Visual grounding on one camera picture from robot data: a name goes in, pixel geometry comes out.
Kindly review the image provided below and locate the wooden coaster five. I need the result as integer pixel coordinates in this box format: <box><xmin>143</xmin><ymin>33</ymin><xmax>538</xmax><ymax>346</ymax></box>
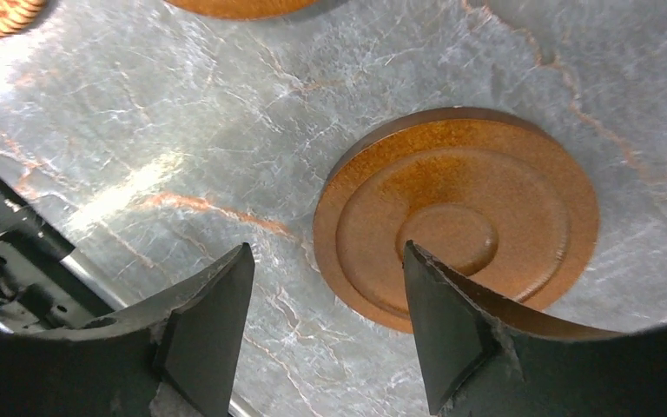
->
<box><xmin>313</xmin><ymin>107</ymin><xmax>600</xmax><ymax>333</ymax></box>

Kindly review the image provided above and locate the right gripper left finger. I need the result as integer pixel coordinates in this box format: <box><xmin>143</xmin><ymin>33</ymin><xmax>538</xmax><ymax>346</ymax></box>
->
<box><xmin>0</xmin><ymin>243</ymin><xmax>254</xmax><ymax>416</ymax></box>

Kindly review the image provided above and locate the wooden coaster four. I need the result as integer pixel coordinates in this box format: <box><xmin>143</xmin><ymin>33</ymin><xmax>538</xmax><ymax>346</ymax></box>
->
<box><xmin>168</xmin><ymin>0</ymin><xmax>316</xmax><ymax>20</ymax></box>

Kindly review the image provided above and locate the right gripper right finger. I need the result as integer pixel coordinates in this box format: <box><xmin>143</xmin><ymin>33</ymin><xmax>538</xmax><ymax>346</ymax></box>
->
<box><xmin>403</xmin><ymin>242</ymin><xmax>667</xmax><ymax>416</ymax></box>

